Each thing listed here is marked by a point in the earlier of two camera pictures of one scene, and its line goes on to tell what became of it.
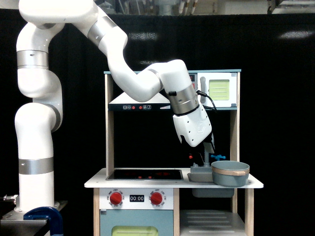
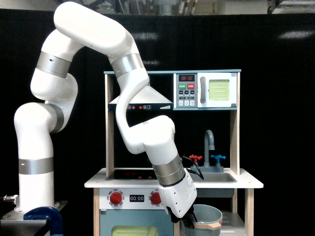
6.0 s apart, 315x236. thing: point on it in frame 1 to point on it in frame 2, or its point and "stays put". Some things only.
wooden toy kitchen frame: (152, 185) stays put
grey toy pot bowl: (230, 173) to (207, 222)
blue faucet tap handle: (218, 157) stays put
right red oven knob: (156, 198) stays put
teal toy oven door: (136, 222) stays put
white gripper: (195, 127) to (178, 197)
